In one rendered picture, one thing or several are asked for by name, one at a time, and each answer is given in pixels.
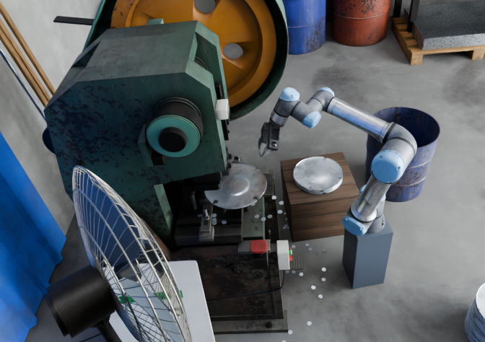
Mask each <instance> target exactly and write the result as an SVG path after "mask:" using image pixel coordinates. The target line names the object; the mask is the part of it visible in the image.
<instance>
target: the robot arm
mask: <svg viewBox="0 0 485 342"><path fill-rule="evenodd" d="M299 96H300V94H299V92H297V90H295V89H292V88H290V87H287V88H284V89H283V91H282V93H281V94H280V95H279V98H278V101H277V103H276V105H275V107H274V110H273V111H271V117H270V118H269V122H268V123H267V122H264V124H263V127H262V129H261V137H260V138H259V140H258V153H259V155H260V157H264V156H266V155H267V154H269V153H270V152H272V151H277V150H278V149H279V139H280V136H279V135H280V127H283V126H284V124H285V123H286V122H287V120H288V118H289V116H292V117H293V118H295V119H296V120H298V121H299V122H300V123H301V124H302V125H304V126H307V127H308V128H314V127H315V126H316V125H317V124H318V122H319V120H320V119H321V114H320V113H321V112H322V111H324V112H326V113H329V114H331V115H333V116H335V117H337V118H338V119H340V120H342V121H344V122H346V123H348V124H350V125H352V126H354V127H356V128H358V129H360V130H362V131H364V132H366V133H368V134H370V135H372V136H374V137H376V138H378V139H380V140H381V143H382V144H384V147H383V148H382V149H381V150H380V151H379V153H378V154H377V155H376V156H375V157H374V159H373V161H372V164H371V173H372V174H371V176H370V178H369V180H368V182H367V184H366V185H364V186H362V187H361V189H360V191H359V197H358V199H357V200H355V201H354V202H353V203H352V204H351V206H350V208H349V210H348V211H347V213H346V215H345V216H344V217H343V219H342V224H343V226H344V228H345V229H346V230H347V231H349V232H350V233H352V234H355V235H358V236H362V235H364V233H367V234H375V233H378V232H380V231H381V230H382V229H383V228H384V226H385V217H384V215H383V208H384V203H385V194H386V192H387V191H388V189H389V187H390V186H391V185H392V184H395V183H397V182H398V180H399V179H400V177H401V176H402V174H403V173H404V171H405V169H406V168H407V167H408V165H409V163H410V162H411V160H412V159H413V158H414V156H415V154H416V150H417V145H416V141H415V139H414V137H413V136H412V135H411V134H410V133H409V132H408V131H407V130H406V129H405V128H404V127H402V126H400V125H398V124H397V123H394V122H392V123H388V122H386V121H384V120H382V119H380V118H378V117H376V116H374V115H371V114H369V113H367V112H365V111H363V110H361V109H359V108H357V107H355V106H353V105H350V104H349V103H347V102H344V101H343V100H340V99H339V98H337V97H334V93H333V91H331V89H329V88H327V87H323V88H321V89H320V90H318V91H317V92H316V93H315V94H314V95H313V96H312V97H311V98H310V99H309V100H308V101H307V102H306V103H303V102H302V101H300V100H299ZM266 143H267V146H266ZM264 148H266V149H265V152H263V150H264Z"/></svg>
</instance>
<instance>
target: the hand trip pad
mask: <svg viewBox="0 0 485 342"><path fill-rule="evenodd" d="M267 250H268V249H267V241H266V240H252V241H251V242H250V251H251V253H266V252H267Z"/></svg>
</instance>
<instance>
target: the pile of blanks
mask: <svg viewBox="0 0 485 342"><path fill-rule="evenodd" d="M479 310H480V309H478V307H477V305H476V296H475V298H474V300H473V302H472V304H471V306H470V309H469V311H468V313H467V315H466V318H465V322H464V328H465V332H466V333H467V337H468V340H469V341H470V342H485V319H484V318H483V317H482V316H481V313H480V312H479Z"/></svg>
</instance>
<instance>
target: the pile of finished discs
mask: <svg viewBox="0 0 485 342"><path fill-rule="evenodd" d="M293 178H294V182H295V183H296V185H297V186H298V187H299V188H300V189H301V190H303V191H305V192H308V193H312V194H323V193H330V192H331V191H333V190H335V189H337V187H339V186H340V184H341V182H342V180H343V170H342V168H341V166H340V165H339V164H338V163H337V162H336V161H334V160H332V159H330V158H326V159H325V157H309V158H306V159H304V160H302V161H300V162H299V163H298V164H297V165H296V167H295V168H294V172H293Z"/></svg>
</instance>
